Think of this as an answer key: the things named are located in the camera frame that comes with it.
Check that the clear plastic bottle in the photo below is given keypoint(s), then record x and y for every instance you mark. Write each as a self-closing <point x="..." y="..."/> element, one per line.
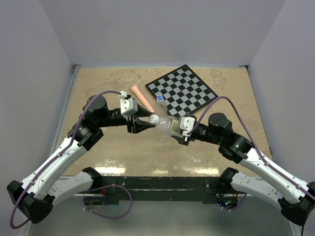
<point x="168" y="125"/>
<point x="160" y="108"/>

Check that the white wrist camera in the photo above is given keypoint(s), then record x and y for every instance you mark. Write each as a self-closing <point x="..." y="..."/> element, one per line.
<point x="186" y="125"/>
<point x="128" y="105"/>

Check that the black white checkerboard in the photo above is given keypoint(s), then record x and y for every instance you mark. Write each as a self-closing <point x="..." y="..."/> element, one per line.
<point x="183" y="90"/>

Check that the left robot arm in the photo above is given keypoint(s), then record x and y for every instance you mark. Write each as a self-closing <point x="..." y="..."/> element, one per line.
<point x="36" y="195"/>

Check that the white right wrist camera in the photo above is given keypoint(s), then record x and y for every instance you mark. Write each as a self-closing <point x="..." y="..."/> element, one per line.
<point x="186" y="125"/>

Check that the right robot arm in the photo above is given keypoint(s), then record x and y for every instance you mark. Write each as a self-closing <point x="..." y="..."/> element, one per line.
<point x="295" y="197"/>

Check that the aluminium frame rail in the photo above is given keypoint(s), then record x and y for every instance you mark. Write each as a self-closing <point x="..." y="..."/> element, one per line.
<point x="59" y="130"/>

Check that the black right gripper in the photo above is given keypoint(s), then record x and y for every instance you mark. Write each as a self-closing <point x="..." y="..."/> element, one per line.
<point x="184" y="140"/>

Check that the pink cylindrical handle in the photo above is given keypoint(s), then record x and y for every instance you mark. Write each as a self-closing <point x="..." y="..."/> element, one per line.
<point x="136" y="91"/>

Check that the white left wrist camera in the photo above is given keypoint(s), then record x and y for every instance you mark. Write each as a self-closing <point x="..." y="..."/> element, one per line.
<point x="128" y="105"/>

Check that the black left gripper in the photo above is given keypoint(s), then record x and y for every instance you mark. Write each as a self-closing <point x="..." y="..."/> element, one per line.
<point x="139" y="126"/>

